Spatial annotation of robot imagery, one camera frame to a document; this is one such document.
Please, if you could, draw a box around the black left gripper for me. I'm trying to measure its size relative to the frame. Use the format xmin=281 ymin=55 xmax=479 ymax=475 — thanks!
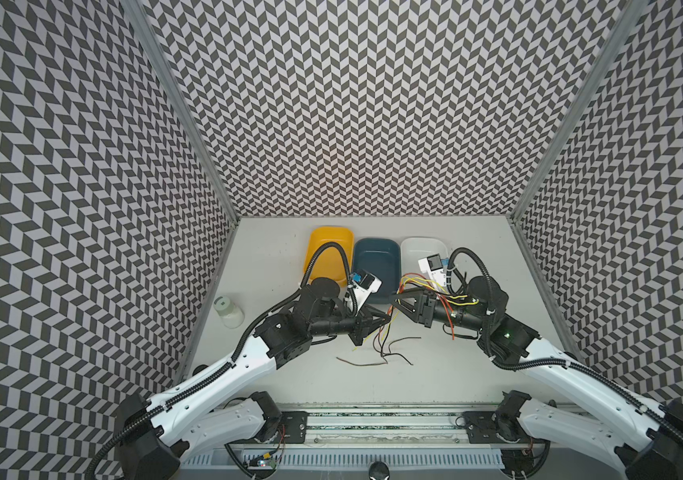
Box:
xmin=306 ymin=301 xmax=393 ymax=346

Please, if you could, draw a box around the black cable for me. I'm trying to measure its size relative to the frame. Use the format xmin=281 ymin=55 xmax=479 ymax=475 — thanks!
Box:
xmin=334 ymin=323 xmax=423 ymax=368

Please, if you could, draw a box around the yellow cable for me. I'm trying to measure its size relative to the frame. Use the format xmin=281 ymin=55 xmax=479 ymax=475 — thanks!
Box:
xmin=349 ymin=277 xmax=481 ymax=352

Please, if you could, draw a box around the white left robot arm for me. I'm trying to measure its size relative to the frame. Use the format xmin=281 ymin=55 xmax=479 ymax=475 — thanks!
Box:
xmin=85 ymin=242 xmax=391 ymax=479

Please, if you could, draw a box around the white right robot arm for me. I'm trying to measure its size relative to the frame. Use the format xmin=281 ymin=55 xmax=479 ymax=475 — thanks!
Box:
xmin=391 ymin=247 xmax=683 ymax=479

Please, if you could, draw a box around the white plastic bin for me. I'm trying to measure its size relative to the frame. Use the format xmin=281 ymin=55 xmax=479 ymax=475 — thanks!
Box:
xmin=401 ymin=237 xmax=449 ymax=277

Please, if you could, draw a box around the teal plastic bin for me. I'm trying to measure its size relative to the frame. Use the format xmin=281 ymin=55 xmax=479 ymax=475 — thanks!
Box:
xmin=353 ymin=237 xmax=401 ymax=305

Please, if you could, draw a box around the yellow plastic bin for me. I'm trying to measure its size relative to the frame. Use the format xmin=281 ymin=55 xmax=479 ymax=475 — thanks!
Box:
xmin=304 ymin=226 xmax=355 ymax=288

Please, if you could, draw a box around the clear jar white lid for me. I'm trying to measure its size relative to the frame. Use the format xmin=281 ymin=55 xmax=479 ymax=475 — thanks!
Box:
xmin=213 ymin=296 xmax=245 ymax=329

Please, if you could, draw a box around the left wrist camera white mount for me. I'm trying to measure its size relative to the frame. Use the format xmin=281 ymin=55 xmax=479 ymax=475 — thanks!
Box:
xmin=345 ymin=271 xmax=381 ymax=313

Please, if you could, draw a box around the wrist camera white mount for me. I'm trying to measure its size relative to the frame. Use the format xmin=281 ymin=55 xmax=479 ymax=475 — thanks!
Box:
xmin=417 ymin=254 xmax=447 ymax=292
xmin=345 ymin=271 xmax=381 ymax=313

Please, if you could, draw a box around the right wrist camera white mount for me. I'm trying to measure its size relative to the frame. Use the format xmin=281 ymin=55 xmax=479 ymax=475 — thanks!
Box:
xmin=417 ymin=254 xmax=447 ymax=292

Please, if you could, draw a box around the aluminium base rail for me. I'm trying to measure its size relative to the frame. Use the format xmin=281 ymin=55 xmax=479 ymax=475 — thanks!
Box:
xmin=178 ymin=403 xmax=643 ymax=472

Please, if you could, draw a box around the aluminium corner post left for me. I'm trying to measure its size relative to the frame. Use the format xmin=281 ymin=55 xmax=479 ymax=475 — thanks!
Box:
xmin=121 ymin=0 xmax=239 ymax=223

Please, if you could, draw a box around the aluminium corner post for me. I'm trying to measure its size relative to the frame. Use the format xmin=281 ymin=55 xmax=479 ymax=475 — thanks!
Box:
xmin=509 ymin=0 xmax=647 ymax=225
xmin=121 ymin=0 xmax=239 ymax=223

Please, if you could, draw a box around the aluminium corner post right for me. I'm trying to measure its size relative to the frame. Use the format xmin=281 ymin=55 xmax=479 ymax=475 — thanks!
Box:
xmin=509 ymin=0 xmax=647 ymax=225

